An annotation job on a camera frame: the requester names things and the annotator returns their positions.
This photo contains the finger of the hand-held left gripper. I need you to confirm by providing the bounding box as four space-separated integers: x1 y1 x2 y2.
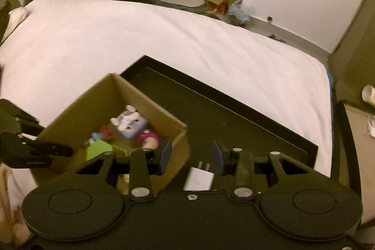
22 139 74 157

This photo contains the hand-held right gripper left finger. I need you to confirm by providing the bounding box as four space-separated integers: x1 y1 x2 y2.
75 139 173 200

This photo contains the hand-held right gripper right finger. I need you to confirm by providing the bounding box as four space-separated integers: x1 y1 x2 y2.
213 140 311 199

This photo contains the pink doll toy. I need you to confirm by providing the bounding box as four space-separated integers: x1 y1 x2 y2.
137 130 162 150

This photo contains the white charger plug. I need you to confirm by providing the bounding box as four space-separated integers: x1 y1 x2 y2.
183 161 215 191

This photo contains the black tray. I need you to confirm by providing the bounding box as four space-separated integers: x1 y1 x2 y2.
120 55 319 191

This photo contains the green block toy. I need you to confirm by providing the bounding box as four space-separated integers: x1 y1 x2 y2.
86 141 114 163

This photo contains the brown cardboard box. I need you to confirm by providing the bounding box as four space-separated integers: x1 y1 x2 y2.
29 73 188 195

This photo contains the blue rabbit cube toy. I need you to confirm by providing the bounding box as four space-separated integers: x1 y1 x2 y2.
110 105 149 140

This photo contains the bed with white sheet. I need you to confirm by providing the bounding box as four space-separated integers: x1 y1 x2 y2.
0 0 334 209

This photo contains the bedside table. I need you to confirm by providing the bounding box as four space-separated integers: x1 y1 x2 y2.
332 99 375 228

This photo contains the blue plastic bag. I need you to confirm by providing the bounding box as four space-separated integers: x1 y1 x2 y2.
228 2 253 24

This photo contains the white crumpled item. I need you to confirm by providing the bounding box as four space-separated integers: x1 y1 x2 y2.
364 118 375 138

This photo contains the white paper cup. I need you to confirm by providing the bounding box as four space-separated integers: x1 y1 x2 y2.
361 85 375 108

